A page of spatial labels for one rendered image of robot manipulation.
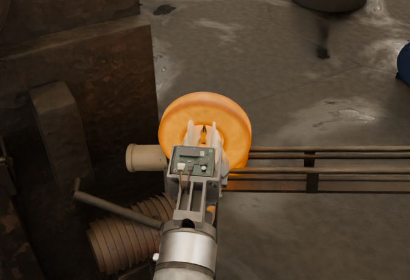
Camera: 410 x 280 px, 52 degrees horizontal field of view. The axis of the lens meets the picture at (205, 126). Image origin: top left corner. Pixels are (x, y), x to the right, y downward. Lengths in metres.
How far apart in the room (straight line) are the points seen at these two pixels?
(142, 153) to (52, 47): 0.28
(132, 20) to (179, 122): 0.36
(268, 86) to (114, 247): 1.56
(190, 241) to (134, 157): 0.37
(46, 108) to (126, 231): 0.31
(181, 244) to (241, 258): 1.01
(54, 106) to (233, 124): 0.36
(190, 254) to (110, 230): 0.44
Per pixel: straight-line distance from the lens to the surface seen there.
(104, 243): 0.96
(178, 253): 0.54
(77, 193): 0.94
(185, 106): 0.66
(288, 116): 2.13
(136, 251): 0.97
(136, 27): 0.95
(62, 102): 0.86
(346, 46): 2.83
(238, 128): 0.67
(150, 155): 0.87
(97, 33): 0.93
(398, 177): 0.89
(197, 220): 0.54
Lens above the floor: 1.28
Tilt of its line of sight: 39 degrees down
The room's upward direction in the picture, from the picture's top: straight up
